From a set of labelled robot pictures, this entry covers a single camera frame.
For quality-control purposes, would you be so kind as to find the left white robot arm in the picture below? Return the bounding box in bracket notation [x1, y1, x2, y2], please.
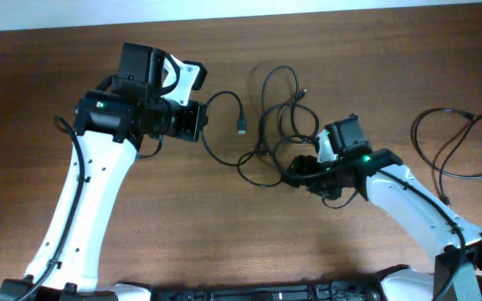
[0, 43, 208, 300]

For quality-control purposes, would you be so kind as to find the thin black cable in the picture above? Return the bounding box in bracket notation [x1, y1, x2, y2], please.
[257, 65, 320, 160]

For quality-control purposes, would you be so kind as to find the right camera black cable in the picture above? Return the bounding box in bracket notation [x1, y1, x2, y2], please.
[272, 134, 468, 301]

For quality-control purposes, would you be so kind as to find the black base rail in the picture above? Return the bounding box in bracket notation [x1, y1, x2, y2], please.
[115, 282, 376, 301]

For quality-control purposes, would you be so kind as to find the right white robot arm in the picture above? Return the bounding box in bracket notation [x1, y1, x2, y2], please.
[282, 115, 482, 300]

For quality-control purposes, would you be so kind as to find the black usb cable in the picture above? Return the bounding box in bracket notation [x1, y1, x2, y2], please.
[198, 90, 284, 188]

